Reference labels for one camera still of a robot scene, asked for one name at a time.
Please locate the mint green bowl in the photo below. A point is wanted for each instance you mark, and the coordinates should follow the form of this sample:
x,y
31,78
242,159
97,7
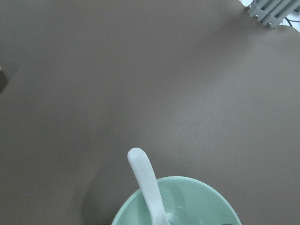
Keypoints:
x,y
186,201

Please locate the white ceramic spoon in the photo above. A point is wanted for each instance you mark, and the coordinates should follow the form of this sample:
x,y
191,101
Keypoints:
x,y
145,176

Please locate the aluminium frame post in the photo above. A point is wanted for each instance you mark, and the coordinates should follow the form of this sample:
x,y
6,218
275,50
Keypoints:
x,y
271,12

